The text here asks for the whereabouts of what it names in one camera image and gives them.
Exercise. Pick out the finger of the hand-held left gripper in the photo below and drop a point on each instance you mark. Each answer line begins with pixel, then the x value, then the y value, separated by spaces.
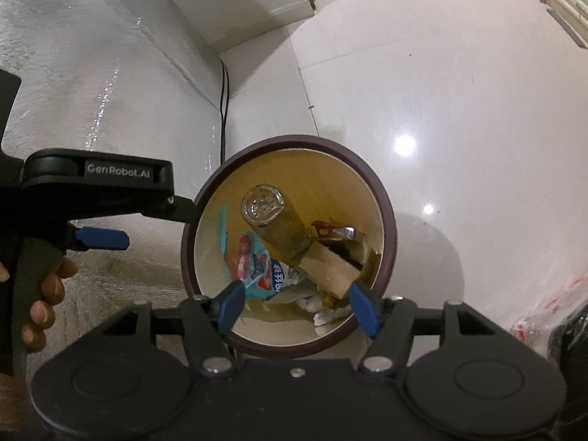
pixel 179 209
pixel 103 238

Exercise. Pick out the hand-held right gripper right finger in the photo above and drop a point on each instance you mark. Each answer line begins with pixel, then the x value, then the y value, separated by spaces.
pixel 364 308

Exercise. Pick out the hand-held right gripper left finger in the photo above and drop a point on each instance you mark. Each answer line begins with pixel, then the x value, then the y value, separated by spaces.
pixel 230 305

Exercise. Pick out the yellow bin with brown rim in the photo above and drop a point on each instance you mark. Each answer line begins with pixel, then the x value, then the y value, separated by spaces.
pixel 206 248

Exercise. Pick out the blue and red snack packet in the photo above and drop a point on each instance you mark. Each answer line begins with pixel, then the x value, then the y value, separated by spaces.
pixel 255 262

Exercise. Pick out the clear plastic bottle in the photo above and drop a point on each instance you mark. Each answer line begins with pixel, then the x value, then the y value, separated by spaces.
pixel 278 225

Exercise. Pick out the person's left hand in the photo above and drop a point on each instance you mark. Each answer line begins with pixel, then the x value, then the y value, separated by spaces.
pixel 48 291

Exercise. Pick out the crumpled white tissue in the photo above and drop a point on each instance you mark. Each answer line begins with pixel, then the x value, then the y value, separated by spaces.
pixel 321 310

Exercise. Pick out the brown cardboard box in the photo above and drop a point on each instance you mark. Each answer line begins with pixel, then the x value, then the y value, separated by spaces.
pixel 328 268

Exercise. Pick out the brown and silver wrapper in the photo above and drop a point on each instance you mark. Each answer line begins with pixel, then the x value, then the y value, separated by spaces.
pixel 335 231

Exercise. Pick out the silver foil-covered cabinet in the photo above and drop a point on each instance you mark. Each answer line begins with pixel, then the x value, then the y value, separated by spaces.
pixel 92 78

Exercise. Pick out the clear red-printed plastic bag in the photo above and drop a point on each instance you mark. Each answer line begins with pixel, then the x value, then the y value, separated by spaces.
pixel 546 312

